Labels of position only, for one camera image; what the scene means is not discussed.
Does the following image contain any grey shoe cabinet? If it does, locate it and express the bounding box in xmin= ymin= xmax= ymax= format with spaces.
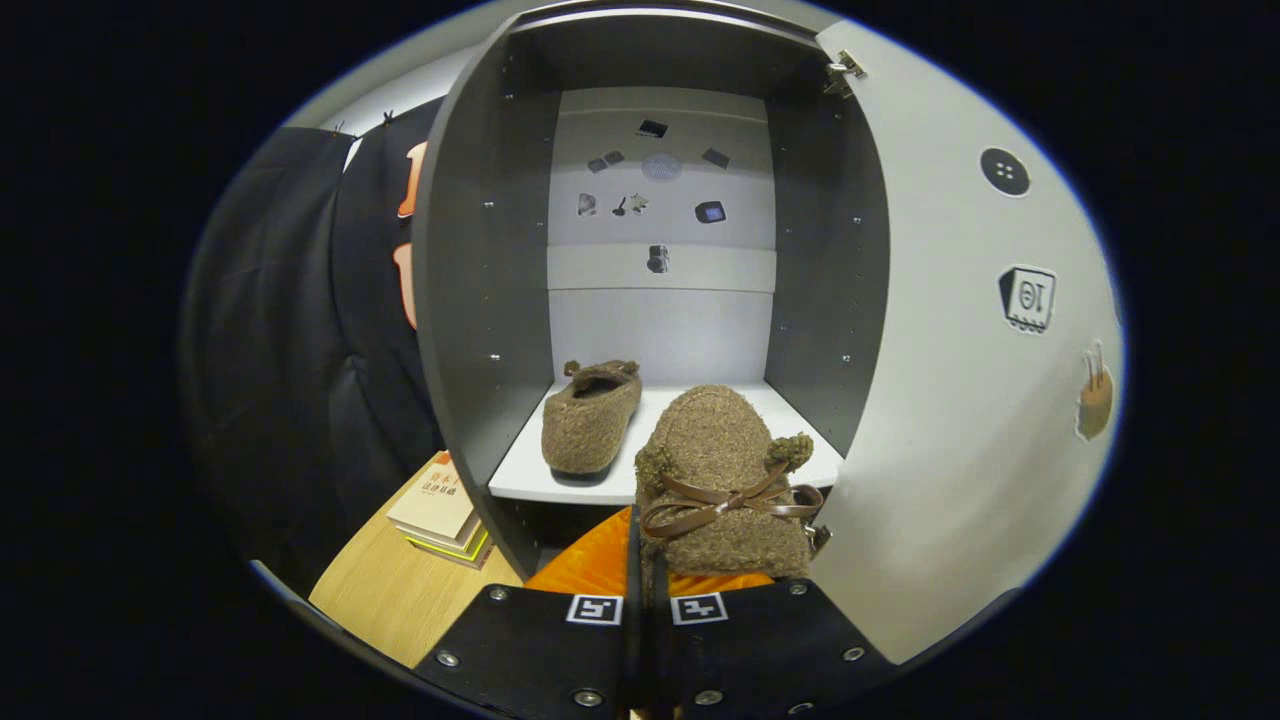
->
xmin=412 ymin=5 xmax=891 ymax=581

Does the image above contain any white cabinet shelf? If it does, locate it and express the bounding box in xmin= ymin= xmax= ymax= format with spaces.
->
xmin=487 ymin=378 xmax=846 ymax=506

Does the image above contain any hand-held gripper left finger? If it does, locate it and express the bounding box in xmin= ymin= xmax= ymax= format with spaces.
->
xmin=412 ymin=505 xmax=642 ymax=716

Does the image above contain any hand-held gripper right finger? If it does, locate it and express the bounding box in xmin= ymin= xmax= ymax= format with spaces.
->
xmin=648 ymin=553 xmax=901 ymax=719

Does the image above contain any brown fuzzy shoe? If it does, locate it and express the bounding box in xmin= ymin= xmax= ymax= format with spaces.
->
xmin=634 ymin=385 xmax=826 ymax=581
xmin=541 ymin=360 xmax=643 ymax=475

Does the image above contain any beige shoe cabinet door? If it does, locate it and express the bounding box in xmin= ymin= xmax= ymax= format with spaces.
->
xmin=805 ymin=20 xmax=1126 ymax=666

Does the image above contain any stack of books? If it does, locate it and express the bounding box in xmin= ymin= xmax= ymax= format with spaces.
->
xmin=386 ymin=450 xmax=493 ymax=571

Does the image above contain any black backdrop cloth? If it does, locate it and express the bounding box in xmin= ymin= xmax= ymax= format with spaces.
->
xmin=180 ymin=95 xmax=446 ymax=591

